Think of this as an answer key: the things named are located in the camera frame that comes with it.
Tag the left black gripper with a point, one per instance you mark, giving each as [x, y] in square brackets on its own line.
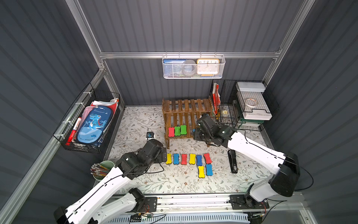
[162, 154]

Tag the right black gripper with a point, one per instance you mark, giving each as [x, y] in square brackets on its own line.
[197, 134]

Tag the green eraser bottom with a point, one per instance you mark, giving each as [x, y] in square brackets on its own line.
[183, 130]
[177, 131]

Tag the red eraser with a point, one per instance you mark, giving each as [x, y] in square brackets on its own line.
[171, 132]
[207, 158]
[184, 159]

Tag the yellow eraser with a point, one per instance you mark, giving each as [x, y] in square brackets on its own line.
[192, 159]
[201, 173]
[169, 158]

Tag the blue eraser top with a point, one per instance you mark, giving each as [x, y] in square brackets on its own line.
[176, 160]
[199, 160]

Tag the blue eraser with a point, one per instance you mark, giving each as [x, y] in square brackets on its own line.
[199, 160]
[176, 160]
[209, 170]

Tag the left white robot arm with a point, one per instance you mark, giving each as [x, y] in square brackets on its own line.
[93, 207]

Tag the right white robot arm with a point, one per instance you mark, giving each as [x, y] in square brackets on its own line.
[284, 168]

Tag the wooden two-tier shelf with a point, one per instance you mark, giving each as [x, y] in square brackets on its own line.
[184, 112]

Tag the green pencil cup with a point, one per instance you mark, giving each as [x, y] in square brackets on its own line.
[107, 164]

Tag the red booklet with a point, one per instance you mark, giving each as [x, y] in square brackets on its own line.
[216, 98]

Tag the bundle of pencils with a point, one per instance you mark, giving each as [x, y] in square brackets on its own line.
[98, 170]

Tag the clear tape roll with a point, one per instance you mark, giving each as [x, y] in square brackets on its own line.
[251, 102]

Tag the white paper tray stack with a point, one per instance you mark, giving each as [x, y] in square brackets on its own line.
[253, 90]

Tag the blue dinosaur pencil case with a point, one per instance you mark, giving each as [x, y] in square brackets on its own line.
[94, 125]

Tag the white yellow alarm clock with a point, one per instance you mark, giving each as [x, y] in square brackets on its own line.
[207, 67]

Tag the grey tape roll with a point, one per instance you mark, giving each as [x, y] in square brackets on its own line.
[189, 68]

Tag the red white marker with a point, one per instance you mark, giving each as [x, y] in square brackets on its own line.
[73, 132]

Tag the blue box in basket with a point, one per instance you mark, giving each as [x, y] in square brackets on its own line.
[172, 68]

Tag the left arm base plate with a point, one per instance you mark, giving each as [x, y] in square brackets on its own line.
[148, 204]

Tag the black wire desk organizer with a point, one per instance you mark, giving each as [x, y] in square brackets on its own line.
[229, 112]

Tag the black wire side basket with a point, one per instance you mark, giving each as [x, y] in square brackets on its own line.
[92, 97]

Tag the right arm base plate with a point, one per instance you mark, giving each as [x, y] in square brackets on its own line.
[242, 202]

